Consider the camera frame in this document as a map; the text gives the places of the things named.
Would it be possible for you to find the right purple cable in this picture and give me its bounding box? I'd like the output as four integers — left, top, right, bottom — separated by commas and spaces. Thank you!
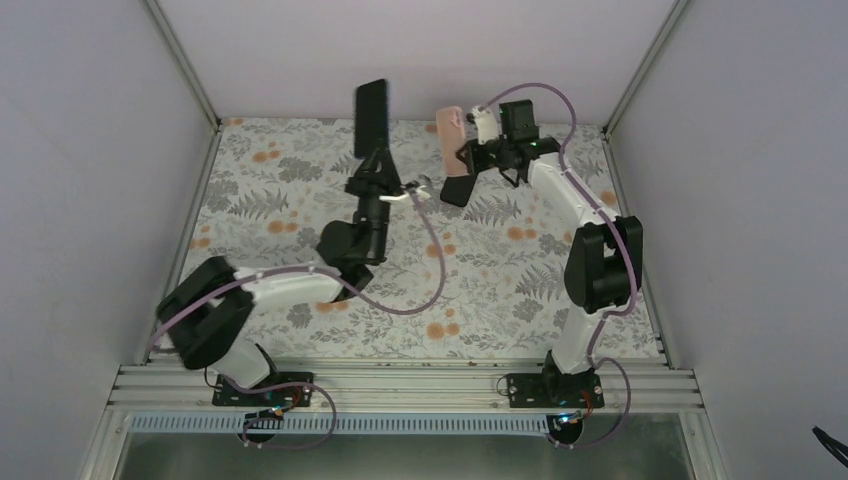
473, 82, 641, 451

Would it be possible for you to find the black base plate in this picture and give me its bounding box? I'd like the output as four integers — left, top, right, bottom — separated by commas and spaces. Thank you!
505, 369, 605, 410
211, 372, 314, 409

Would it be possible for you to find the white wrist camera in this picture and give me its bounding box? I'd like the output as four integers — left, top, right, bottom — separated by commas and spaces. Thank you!
466, 106, 500, 145
378, 182, 431, 205

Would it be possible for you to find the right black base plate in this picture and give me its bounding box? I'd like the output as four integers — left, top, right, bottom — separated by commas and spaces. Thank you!
505, 369, 605, 410

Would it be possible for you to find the pink phone case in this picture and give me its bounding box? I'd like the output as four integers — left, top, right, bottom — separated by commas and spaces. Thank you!
436, 106, 469, 177

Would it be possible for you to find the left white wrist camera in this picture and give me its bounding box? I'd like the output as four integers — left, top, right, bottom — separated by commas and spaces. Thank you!
378, 182, 431, 205

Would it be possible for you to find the purple cable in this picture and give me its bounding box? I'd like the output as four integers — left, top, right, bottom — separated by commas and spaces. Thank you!
473, 82, 641, 451
150, 188, 448, 451

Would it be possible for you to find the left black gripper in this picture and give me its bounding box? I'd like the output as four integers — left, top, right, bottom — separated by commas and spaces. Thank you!
345, 142, 403, 263

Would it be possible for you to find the floral patterned table mat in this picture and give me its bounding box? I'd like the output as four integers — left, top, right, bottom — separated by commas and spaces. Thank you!
160, 117, 666, 362

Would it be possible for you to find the slotted cable duct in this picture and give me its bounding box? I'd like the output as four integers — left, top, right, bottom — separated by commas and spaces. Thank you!
128, 412, 549, 436

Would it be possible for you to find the aluminium rail frame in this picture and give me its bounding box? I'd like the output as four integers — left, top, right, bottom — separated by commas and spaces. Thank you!
107, 358, 704, 414

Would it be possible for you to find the black object at edge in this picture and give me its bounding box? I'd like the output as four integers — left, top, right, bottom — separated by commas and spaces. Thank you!
812, 426, 848, 468

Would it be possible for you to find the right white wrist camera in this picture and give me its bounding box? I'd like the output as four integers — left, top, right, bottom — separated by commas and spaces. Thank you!
466, 106, 500, 145

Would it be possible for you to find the black smartphone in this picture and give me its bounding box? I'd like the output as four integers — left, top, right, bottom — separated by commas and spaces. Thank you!
353, 79, 389, 159

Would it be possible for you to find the black phone-shaped object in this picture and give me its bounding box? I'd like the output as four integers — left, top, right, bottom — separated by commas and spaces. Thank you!
440, 175, 476, 208

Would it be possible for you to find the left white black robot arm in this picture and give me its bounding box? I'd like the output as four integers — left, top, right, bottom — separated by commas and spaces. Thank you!
155, 146, 403, 405

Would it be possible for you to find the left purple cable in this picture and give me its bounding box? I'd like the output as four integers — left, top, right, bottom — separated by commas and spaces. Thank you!
150, 188, 448, 451

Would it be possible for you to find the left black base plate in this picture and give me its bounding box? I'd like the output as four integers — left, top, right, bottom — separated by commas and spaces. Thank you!
211, 372, 314, 409

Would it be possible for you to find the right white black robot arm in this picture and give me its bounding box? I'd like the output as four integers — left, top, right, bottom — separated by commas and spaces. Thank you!
456, 100, 643, 407

